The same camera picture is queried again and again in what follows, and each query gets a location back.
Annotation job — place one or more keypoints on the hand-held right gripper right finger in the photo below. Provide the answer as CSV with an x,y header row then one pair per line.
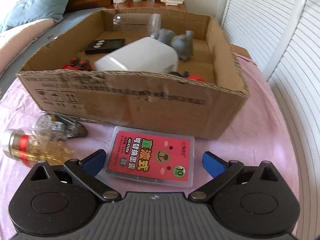
x,y
212,165

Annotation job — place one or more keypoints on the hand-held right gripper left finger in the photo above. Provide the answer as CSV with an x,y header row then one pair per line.
x,y
95,161

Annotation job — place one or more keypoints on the clear case with red label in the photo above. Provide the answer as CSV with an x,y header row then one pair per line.
x,y
150,155

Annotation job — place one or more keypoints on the clear bottle of gold capsules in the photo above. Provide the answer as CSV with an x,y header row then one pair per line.
x,y
30,150

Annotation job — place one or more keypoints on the brown cardboard box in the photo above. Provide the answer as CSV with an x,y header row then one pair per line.
x,y
150,110

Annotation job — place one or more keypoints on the black cube with red knobs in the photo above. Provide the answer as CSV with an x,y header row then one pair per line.
x,y
193,77

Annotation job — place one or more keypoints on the red toy train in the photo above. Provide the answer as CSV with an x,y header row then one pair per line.
x,y
75,65

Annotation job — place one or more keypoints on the frosted white plastic container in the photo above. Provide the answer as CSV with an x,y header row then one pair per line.
x,y
140,55

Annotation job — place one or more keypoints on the black digital timer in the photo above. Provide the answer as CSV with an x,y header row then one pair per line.
x,y
110,45

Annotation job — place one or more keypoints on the grey toy figure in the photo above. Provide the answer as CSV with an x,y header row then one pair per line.
x,y
182,45

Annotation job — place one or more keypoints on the clear plastic jar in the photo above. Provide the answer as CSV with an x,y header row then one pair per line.
x,y
132,22

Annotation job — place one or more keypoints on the clear and black plastic object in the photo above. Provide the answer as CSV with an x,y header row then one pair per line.
x,y
72,130

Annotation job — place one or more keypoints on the pink cloth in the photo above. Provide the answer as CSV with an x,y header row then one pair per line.
x,y
250,142

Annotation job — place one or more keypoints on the white louvered closet door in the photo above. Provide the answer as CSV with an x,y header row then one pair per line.
x,y
262,17
300,92

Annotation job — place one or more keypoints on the pink floral quilt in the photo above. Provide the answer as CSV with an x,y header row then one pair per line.
x,y
20,45

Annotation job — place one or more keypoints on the blue-grey bedsheet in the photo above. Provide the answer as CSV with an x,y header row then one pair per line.
x,y
67,22

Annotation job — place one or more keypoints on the wooden nightstand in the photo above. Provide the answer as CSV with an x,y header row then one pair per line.
x,y
150,5

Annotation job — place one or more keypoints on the flat white remote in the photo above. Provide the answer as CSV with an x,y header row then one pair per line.
x,y
172,3

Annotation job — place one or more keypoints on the large blue pillow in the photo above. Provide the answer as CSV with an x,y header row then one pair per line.
x,y
32,2

